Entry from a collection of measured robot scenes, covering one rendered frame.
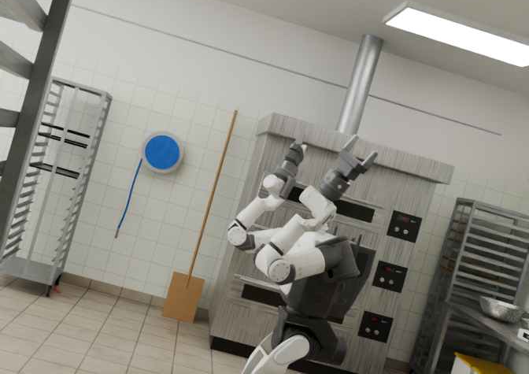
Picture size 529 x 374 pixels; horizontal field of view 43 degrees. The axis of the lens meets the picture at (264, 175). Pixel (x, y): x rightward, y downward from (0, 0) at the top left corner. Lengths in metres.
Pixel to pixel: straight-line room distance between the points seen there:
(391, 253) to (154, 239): 2.28
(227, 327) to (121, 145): 2.07
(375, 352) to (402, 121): 2.30
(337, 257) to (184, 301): 4.16
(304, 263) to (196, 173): 4.33
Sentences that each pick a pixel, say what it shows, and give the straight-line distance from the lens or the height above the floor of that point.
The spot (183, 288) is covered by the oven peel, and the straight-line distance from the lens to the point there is 6.43.
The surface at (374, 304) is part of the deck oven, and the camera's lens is 5.88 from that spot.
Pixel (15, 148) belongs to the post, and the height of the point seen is 1.45.
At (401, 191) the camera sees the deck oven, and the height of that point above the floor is 1.69.
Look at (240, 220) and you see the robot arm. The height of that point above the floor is 1.31.
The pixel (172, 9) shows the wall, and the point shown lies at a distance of 6.72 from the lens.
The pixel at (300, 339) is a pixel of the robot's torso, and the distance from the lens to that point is 2.61.
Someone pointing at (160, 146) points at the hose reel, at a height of 1.49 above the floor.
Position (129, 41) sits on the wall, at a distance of 6.69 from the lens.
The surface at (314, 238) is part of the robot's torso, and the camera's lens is 2.50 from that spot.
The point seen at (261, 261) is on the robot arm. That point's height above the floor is 1.25.
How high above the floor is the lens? 1.53
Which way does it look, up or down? level
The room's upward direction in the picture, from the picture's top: 16 degrees clockwise
